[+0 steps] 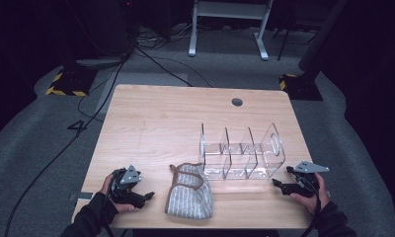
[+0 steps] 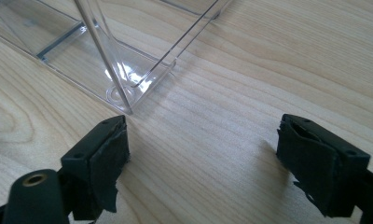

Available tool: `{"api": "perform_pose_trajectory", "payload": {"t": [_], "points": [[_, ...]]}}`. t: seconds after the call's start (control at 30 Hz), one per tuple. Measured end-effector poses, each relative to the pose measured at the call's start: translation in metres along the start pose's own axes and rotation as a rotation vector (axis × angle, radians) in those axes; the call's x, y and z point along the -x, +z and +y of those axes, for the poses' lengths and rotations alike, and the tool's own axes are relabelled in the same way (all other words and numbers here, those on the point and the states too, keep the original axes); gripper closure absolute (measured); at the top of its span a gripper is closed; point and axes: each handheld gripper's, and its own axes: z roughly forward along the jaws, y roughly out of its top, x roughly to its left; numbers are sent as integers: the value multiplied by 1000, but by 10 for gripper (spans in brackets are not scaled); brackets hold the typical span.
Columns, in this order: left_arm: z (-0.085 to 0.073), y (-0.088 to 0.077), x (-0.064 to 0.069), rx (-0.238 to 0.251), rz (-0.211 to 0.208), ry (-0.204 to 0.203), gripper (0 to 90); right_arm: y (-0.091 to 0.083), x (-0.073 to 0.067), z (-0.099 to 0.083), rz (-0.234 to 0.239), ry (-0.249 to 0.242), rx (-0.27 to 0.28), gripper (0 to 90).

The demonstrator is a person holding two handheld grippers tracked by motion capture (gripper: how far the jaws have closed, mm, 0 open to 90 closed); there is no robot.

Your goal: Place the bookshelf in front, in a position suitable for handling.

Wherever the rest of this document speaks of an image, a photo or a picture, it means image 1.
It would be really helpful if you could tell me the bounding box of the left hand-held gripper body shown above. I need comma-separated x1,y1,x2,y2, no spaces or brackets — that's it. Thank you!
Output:
110,165,146,202

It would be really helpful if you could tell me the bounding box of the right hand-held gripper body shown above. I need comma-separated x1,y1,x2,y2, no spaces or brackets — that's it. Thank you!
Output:
292,160,331,198

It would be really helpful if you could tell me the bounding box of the grey cloth with brown trim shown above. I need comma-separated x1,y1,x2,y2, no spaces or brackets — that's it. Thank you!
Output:
164,162,214,220

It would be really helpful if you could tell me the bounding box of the clear acrylic organizer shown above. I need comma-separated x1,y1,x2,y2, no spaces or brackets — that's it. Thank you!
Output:
198,121,287,182

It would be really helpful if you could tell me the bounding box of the person's right hand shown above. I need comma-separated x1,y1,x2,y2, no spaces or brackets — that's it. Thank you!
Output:
288,173,332,215

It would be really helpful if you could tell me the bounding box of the person's left hand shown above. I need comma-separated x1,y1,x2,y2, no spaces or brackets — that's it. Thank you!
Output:
100,173,135,213

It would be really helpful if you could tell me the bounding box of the black yellow striped stand base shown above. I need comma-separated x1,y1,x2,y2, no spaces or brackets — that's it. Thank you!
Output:
278,72,323,102
45,67,98,98

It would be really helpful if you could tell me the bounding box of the grey round stand base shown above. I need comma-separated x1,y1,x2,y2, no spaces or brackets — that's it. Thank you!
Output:
75,55,129,69

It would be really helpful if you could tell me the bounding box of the black tripod stand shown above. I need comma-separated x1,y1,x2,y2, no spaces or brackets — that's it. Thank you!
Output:
276,9,296,62

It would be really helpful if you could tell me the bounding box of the grey slanted pole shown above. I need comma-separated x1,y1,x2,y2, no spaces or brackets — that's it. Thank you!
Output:
297,0,350,72

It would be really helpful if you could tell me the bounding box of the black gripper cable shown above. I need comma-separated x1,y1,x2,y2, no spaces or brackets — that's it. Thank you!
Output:
298,191,322,237
101,174,118,237

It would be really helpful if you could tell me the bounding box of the long black floor cable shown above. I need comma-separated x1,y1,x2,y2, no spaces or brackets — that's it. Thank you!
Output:
3,45,137,237

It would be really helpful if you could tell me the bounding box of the thin black floor cable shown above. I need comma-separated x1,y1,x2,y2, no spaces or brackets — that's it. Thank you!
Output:
135,45,214,88

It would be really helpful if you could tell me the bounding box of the bundle of floor cables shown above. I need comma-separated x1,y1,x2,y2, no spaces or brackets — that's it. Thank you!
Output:
137,23,194,43

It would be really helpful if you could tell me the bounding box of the white desk frame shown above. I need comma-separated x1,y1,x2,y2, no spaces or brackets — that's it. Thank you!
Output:
188,0,275,61

